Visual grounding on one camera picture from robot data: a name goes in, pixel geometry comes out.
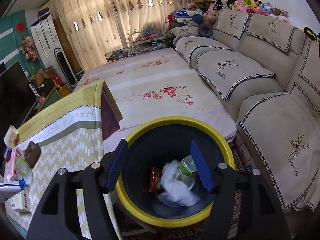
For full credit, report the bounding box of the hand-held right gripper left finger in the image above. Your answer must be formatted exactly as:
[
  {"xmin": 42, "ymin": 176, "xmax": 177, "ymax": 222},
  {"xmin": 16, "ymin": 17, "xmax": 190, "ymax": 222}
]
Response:
[{"xmin": 26, "ymin": 138, "xmax": 129, "ymax": 240}]

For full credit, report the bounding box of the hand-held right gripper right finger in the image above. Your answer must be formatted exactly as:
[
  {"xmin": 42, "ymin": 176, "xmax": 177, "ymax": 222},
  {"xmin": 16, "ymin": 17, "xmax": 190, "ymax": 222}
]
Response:
[{"xmin": 190, "ymin": 139, "xmax": 292, "ymax": 240}]

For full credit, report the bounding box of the green white carton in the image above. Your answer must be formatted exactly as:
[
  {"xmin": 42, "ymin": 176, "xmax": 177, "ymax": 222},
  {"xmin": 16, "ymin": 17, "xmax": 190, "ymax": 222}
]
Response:
[{"xmin": 178, "ymin": 154, "xmax": 199, "ymax": 182}]

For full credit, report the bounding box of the white tissue paper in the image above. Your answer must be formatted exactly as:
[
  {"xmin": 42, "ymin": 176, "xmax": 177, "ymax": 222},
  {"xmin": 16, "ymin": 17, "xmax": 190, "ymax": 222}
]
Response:
[{"xmin": 156, "ymin": 160, "xmax": 203, "ymax": 207}]

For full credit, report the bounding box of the black yellow-rimmed trash bin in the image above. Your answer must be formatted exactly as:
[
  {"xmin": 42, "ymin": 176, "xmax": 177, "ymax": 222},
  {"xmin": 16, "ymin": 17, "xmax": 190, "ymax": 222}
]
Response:
[{"xmin": 114, "ymin": 116, "xmax": 235, "ymax": 228}]

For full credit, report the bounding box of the red snack packet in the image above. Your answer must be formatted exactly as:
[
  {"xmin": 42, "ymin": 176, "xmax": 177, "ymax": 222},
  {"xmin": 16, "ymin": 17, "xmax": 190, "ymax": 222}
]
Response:
[{"xmin": 149, "ymin": 167, "xmax": 163, "ymax": 193}]

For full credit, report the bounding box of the brown wallet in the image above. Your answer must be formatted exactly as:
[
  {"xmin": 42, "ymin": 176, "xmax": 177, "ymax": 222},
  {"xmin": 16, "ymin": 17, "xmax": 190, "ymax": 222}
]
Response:
[{"xmin": 24, "ymin": 141, "xmax": 42, "ymax": 168}]

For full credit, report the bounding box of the clear plastic lid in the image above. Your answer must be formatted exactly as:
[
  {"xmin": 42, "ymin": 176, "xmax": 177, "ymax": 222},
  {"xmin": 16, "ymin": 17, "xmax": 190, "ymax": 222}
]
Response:
[{"xmin": 15, "ymin": 159, "xmax": 34, "ymax": 185}]

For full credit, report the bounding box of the white pink carton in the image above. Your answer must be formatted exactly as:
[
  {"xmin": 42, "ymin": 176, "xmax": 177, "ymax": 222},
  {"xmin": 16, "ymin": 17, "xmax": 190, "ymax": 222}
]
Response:
[{"xmin": 5, "ymin": 190, "xmax": 32, "ymax": 213}]

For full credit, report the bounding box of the white blue carton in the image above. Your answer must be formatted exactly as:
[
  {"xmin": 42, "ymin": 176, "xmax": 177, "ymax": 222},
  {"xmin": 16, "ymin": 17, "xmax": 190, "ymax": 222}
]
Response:
[{"xmin": 0, "ymin": 179, "xmax": 27, "ymax": 203}]

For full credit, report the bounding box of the white patterned paper cup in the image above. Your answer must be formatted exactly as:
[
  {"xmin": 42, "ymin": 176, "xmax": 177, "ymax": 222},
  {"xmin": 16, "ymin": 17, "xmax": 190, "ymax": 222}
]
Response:
[{"xmin": 3, "ymin": 126, "xmax": 20, "ymax": 147}]

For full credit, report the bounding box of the maroon cloth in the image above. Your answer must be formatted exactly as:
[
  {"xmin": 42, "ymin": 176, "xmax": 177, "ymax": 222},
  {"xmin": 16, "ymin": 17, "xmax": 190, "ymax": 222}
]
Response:
[{"xmin": 101, "ymin": 80, "xmax": 123, "ymax": 139}]

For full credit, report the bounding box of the floral pink bedsheet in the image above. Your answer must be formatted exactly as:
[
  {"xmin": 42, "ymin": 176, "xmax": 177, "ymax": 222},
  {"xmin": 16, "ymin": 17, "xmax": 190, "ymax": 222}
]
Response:
[{"xmin": 71, "ymin": 47, "xmax": 238, "ymax": 153}]

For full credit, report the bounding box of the red canister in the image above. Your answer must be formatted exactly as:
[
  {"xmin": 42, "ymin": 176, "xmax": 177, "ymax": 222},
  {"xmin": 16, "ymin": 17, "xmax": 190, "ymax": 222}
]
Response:
[{"xmin": 50, "ymin": 74, "xmax": 64, "ymax": 87}]

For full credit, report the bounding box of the low glass table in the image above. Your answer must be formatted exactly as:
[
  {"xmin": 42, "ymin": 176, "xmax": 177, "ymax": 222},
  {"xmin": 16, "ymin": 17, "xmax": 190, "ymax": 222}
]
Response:
[{"xmin": 105, "ymin": 39, "xmax": 173, "ymax": 62}]

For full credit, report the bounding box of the black white tower fan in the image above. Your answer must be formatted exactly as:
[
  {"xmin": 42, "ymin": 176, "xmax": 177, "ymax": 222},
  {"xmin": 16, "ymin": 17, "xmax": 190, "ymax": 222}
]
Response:
[{"xmin": 54, "ymin": 47, "xmax": 77, "ymax": 88}]

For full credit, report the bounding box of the white upright box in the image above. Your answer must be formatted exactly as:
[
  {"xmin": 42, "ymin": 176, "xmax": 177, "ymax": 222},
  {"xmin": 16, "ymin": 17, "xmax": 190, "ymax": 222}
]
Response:
[{"xmin": 28, "ymin": 81, "xmax": 40, "ymax": 98}]

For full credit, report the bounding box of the open cardboard box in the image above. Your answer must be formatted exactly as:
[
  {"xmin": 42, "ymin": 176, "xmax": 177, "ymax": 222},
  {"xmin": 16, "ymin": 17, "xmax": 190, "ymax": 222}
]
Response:
[{"xmin": 32, "ymin": 66, "xmax": 57, "ymax": 85}]

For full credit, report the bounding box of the pile of books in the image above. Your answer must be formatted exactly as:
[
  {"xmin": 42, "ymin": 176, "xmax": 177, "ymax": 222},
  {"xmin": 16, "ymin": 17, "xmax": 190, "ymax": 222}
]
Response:
[{"xmin": 132, "ymin": 34, "xmax": 173, "ymax": 54}]

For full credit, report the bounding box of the beige sofa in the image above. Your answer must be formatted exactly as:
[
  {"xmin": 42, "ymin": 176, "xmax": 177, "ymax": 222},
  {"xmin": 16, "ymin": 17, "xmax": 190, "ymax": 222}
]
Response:
[{"xmin": 169, "ymin": 9, "xmax": 320, "ymax": 213}]

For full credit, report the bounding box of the large black television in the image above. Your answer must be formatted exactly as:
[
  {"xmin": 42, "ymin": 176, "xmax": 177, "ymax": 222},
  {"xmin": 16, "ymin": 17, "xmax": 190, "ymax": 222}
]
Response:
[{"xmin": 0, "ymin": 60, "xmax": 33, "ymax": 130}]

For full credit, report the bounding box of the dark neck pillow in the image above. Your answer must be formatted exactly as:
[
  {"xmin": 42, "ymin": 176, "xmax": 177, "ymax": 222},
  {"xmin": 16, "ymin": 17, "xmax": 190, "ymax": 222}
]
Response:
[{"xmin": 197, "ymin": 23, "xmax": 213, "ymax": 37}]

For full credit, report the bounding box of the tall brown cardboard panel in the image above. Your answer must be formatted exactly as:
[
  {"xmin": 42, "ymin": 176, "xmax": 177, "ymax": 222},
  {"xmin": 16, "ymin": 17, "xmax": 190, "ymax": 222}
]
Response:
[{"xmin": 52, "ymin": 17, "xmax": 83, "ymax": 80}]

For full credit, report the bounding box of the white standing air conditioner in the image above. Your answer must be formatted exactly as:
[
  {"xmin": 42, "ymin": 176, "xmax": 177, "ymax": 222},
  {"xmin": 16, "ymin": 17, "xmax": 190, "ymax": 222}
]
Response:
[{"xmin": 30, "ymin": 14, "xmax": 62, "ymax": 67}]

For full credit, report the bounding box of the hanging flower decoration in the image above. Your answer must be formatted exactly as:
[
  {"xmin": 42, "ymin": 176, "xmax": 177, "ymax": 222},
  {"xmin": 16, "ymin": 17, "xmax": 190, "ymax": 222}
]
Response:
[{"xmin": 19, "ymin": 35, "xmax": 38, "ymax": 62}]

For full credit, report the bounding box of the blue star-print bag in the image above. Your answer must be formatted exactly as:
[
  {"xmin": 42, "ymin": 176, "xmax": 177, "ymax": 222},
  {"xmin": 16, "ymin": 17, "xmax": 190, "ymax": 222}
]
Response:
[{"xmin": 172, "ymin": 9, "xmax": 198, "ymax": 24}]

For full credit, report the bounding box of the cream embroidered curtain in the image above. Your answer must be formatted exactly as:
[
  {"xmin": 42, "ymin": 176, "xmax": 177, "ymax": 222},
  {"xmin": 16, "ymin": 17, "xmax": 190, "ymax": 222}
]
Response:
[
  {"xmin": 44, "ymin": 0, "xmax": 123, "ymax": 67},
  {"xmin": 110, "ymin": 0, "xmax": 198, "ymax": 34}
]

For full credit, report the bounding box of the row of stuffed toys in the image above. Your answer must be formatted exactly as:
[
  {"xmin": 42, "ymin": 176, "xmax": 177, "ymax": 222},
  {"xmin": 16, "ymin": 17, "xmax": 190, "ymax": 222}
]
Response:
[{"xmin": 204, "ymin": 0, "xmax": 290, "ymax": 24}]

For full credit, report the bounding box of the black yellow penguin toy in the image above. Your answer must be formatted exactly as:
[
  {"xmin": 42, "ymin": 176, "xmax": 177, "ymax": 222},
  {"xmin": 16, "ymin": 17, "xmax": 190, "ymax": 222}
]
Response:
[{"xmin": 301, "ymin": 27, "xmax": 320, "ymax": 42}]

